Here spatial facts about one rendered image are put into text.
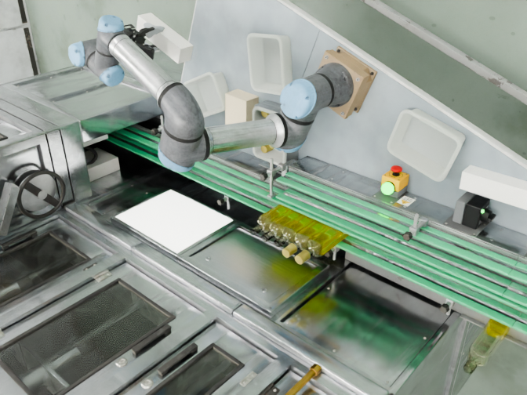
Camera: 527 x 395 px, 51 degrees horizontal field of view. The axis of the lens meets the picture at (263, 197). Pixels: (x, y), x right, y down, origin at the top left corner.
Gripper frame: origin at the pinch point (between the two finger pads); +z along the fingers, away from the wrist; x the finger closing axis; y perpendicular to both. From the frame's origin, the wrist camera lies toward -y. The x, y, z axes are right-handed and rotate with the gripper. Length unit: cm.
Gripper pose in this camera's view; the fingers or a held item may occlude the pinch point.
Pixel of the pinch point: (161, 38)
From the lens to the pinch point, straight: 212.0
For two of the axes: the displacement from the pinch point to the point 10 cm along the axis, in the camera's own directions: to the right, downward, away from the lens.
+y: -7.1, -6.1, 3.6
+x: -2.6, 6.9, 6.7
